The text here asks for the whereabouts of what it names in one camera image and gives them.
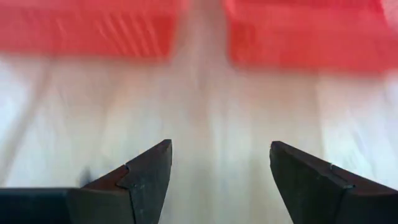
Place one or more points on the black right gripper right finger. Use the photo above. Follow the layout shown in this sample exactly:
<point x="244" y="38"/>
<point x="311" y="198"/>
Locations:
<point x="326" y="199"/>

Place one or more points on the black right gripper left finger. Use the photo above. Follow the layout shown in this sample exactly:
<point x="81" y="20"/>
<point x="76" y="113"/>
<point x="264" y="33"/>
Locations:
<point x="109" y="205"/>

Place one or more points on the red plastic basket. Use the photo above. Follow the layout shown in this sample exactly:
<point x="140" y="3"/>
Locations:
<point x="311" y="34"/>
<point x="93" y="31"/>

